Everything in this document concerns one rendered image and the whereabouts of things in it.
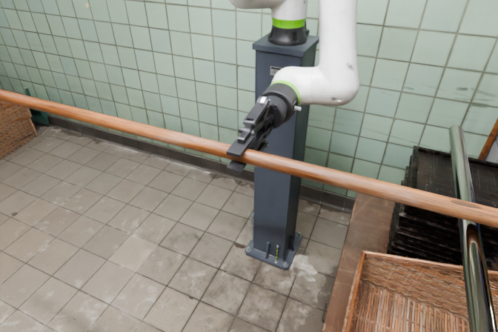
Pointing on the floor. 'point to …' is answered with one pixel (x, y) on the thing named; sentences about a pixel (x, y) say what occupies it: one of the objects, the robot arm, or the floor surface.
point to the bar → (471, 243)
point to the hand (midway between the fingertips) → (240, 153)
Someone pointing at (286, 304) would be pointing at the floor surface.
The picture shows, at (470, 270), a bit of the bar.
